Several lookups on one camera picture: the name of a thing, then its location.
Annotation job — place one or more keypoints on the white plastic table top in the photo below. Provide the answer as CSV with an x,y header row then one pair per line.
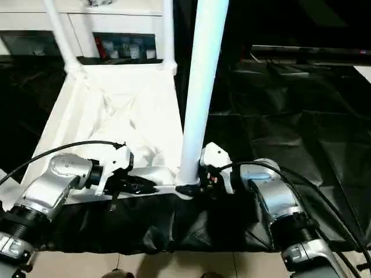
x,y
116,87

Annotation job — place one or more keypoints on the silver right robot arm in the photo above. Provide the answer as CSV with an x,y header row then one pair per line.
x,y
275,197

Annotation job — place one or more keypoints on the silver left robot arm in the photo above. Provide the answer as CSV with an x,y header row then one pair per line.
x,y
49,185

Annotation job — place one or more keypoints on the dark brown round object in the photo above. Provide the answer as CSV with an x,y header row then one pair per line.
x,y
117,273
213,275

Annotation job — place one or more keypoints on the black work mat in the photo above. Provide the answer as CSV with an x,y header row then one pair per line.
x,y
290,116

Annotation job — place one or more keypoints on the black low shelf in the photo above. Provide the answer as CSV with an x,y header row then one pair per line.
x,y
304,52

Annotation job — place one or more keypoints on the white cabinet with glass doors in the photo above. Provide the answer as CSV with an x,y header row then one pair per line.
x,y
116,21

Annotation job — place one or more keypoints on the black floor stand leg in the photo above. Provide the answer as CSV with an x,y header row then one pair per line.
x,y
363,265

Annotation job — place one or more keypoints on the clear bag of dark parts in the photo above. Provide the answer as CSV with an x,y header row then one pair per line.
x,y
98,2

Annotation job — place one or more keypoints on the white flat panel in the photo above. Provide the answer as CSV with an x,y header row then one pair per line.
x,y
365,72

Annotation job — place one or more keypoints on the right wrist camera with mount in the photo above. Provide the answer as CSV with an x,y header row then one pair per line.
x,y
216,153

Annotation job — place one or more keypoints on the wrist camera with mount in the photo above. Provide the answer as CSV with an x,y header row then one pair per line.
x,y
216,153
119,157

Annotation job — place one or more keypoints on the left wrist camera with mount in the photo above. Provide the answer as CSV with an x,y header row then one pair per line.
x,y
119,157

